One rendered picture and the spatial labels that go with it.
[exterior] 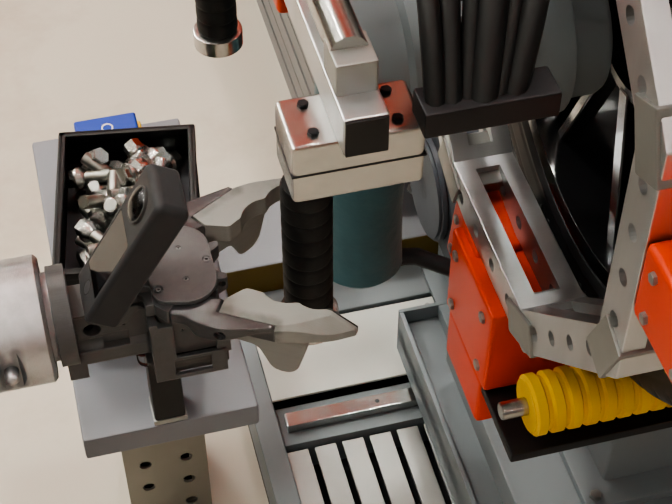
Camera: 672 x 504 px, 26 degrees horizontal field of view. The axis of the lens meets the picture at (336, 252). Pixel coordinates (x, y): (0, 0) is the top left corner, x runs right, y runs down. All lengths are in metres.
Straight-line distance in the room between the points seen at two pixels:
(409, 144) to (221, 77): 1.52
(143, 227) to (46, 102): 1.51
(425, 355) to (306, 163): 0.93
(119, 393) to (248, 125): 1.00
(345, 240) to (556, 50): 0.38
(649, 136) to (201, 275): 0.31
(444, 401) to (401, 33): 0.79
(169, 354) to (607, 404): 0.47
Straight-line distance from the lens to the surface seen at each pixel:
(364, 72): 0.90
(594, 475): 1.65
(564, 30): 1.12
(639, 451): 1.62
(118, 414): 1.42
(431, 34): 0.90
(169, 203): 0.93
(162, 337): 1.01
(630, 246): 1.00
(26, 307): 0.98
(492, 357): 1.37
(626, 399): 1.35
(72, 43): 2.55
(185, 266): 1.00
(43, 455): 1.96
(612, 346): 1.07
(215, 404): 1.42
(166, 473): 1.81
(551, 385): 1.33
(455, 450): 1.73
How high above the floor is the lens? 1.58
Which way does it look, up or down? 47 degrees down
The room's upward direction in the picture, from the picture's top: straight up
